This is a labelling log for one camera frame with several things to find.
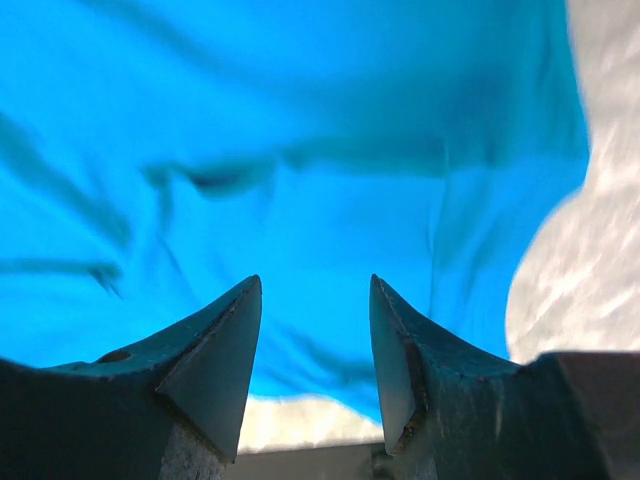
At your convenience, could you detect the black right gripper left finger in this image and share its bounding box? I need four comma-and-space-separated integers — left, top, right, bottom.
1, 276, 262, 479

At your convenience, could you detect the blue t shirt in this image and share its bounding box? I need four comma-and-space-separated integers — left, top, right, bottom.
1, 1, 589, 420

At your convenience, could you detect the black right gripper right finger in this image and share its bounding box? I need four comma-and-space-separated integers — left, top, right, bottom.
369, 277, 639, 479

